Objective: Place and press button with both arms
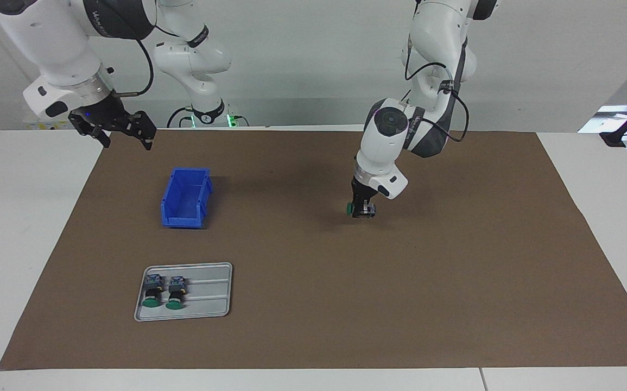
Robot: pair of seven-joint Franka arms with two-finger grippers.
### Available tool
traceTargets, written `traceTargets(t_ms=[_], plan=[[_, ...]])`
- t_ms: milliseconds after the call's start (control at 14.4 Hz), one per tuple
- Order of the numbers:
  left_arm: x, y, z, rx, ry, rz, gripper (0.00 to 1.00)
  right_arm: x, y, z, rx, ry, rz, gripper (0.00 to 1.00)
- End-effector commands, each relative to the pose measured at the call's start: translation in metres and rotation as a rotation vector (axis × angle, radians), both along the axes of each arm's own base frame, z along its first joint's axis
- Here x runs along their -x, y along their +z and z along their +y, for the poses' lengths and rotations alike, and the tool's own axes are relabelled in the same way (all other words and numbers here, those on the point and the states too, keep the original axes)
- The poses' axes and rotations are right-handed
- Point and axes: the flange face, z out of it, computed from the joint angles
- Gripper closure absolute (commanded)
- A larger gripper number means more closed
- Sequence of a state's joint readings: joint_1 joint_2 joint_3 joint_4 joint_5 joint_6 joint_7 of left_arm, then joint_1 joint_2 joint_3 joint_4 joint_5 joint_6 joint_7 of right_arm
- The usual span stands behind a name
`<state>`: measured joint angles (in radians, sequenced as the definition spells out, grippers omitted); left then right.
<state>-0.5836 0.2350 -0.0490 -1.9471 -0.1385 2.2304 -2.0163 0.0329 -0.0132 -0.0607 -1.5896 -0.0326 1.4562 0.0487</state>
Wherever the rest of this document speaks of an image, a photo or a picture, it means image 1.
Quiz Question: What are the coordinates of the green push button grey block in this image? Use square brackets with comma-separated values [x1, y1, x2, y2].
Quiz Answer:
[345, 201, 378, 219]

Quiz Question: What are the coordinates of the grey metal tray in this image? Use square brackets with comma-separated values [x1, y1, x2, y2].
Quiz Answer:
[134, 262, 233, 322]

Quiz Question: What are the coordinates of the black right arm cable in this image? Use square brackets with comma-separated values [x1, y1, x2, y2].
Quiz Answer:
[110, 38, 155, 98]

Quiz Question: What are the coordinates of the blue plastic bin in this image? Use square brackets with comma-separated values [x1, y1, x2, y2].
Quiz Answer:
[161, 167, 213, 229]

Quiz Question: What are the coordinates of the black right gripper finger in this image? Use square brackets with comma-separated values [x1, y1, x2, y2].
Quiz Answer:
[77, 128, 112, 149]
[129, 111, 156, 151]

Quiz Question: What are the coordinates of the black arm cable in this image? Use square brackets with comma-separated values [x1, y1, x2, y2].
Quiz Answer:
[110, 38, 155, 98]
[403, 38, 470, 143]

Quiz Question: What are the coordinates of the small white yellow box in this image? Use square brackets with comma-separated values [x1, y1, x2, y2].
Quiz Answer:
[23, 115, 75, 131]

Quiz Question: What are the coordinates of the green push button white block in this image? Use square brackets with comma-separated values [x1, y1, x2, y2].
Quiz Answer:
[141, 273, 164, 309]
[165, 276, 186, 311]

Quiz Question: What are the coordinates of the brown table mat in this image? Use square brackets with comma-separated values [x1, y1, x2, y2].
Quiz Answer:
[0, 129, 627, 371]

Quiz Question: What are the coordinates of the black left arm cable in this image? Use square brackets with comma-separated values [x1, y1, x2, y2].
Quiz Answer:
[403, 38, 470, 143]

